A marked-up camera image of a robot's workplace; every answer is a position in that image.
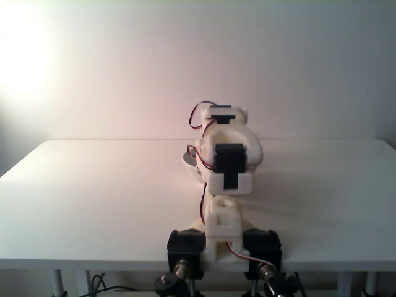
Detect white round bowl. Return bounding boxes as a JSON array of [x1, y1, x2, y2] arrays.
[[181, 150, 204, 180]]

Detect black table clamp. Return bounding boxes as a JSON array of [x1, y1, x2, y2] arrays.
[[166, 228, 207, 297], [243, 228, 283, 297]]

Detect white table leg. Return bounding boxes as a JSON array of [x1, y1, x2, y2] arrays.
[[337, 272, 353, 297], [53, 269, 64, 297], [364, 272, 377, 297], [75, 270, 90, 297]]

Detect red white base cable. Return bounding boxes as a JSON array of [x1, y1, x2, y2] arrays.
[[225, 241, 277, 270]]

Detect black cable under table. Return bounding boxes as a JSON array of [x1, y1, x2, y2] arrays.
[[88, 273, 140, 297]]

